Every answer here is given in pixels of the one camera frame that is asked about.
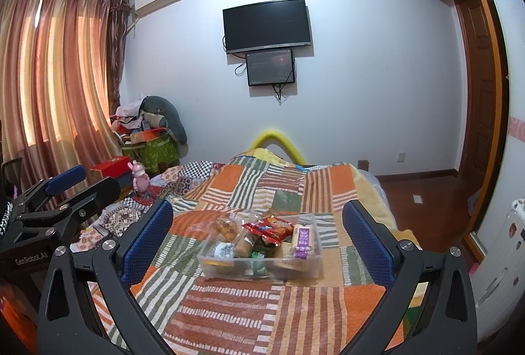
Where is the black wall television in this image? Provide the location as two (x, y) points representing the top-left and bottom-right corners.
(222, 0), (313, 55)

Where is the brown wooden door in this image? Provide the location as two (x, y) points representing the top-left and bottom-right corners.
(453, 0), (504, 177)

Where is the green pea packet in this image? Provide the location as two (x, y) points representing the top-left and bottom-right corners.
(248, 249), (268, 276)

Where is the clear-wrapped bread loaf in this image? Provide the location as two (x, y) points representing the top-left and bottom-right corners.
(209, 217), (241, 247)

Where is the orange striped patchwork blanket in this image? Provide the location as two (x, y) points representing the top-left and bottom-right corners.
(82, 147), (415, 355)

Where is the clear plastic container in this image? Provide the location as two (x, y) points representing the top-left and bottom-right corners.
(197, 212), (325, 282)

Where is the red box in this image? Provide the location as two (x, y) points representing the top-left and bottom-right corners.
(89, 156), (134, 184)

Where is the brown patterned curtain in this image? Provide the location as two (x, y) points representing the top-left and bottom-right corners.
(110, 0), (133, 111)

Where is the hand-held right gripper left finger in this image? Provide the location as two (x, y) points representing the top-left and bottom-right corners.
(37, 198), (175, 355)

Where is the purple striped cracker packet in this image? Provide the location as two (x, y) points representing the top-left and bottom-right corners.
(282, 224), (317, 270)

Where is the black chair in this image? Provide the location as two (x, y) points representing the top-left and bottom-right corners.
(1, 158), (24, 200)

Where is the grey cushion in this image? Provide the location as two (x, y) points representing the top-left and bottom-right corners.
(139, 96), (189, 144)

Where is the blue white snack packet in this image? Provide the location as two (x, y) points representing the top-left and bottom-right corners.
(213, 242), (236, 259)

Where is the pink striped curtain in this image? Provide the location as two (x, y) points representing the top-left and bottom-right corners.
(0, 0), (124, 202)

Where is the green patterned box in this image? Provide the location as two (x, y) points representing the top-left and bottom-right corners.
(122, 133), (175, 177)

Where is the patterned checkered quilt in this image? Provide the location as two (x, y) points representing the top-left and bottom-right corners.
(80, 160), (227, 251)

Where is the brown bread package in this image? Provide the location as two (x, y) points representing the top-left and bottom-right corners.
(234, 232), (256, 258)

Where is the yellow foam tube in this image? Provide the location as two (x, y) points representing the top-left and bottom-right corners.
(251, 128), (306, 167)

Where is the pink plush toy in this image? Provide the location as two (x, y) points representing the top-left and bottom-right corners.
(130, 160), (152, 198)

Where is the red snack packet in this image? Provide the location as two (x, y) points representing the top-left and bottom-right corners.
(242, 216), (294, 246)

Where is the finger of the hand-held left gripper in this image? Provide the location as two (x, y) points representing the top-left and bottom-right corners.
(18, 175), (121, 234)
(12, 165), (88, 213)

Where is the small black monitor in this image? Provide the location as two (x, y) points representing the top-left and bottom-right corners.
(246, 49), (296, 87)

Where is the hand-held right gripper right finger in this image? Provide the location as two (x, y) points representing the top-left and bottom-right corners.
(341, 200), (478, 355)

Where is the pile of clutter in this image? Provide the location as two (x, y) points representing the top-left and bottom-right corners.
(112, 100), (169, 143)

